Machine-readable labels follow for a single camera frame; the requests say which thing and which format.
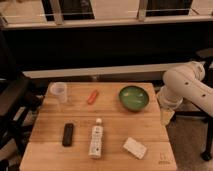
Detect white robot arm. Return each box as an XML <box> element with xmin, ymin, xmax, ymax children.
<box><xmin>156</xmin><ymin>61</ymin><xmax>213</xmax><ymax>126</ymax></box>

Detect green ceramic bowl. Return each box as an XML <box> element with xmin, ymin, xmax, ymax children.
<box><xmin>119</xmin><ymin>85</ymin><xmax>149</xmax><ymax>112</ymax></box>

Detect white sponge block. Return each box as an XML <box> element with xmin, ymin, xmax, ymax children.
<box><xmin>123</xmin><ymin>137</ymin><xmax>147</xmax><ymax>159</ymax></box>

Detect white plastic bottle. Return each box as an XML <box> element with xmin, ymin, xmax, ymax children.
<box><xmin>89</xmin><ymin>118</ymin><xmax>103</xmax><ymax>159</ymax></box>

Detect black remote control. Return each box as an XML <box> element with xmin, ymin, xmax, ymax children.
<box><xmin>62</xmin><ymin>123</ymin><xmax>74</xmax><ymax>147</ymax></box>

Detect clear plastic cup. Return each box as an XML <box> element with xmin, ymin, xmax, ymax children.
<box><xmin>50</xmin><ymin>82</ymin><xmax>68</xmax><ymax>103</ymax></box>

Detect black chair left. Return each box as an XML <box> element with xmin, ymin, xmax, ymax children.
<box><xmin>0</xmin><ymin>77</ymin><xmax>45</xmax><ymax>171</ymax></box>

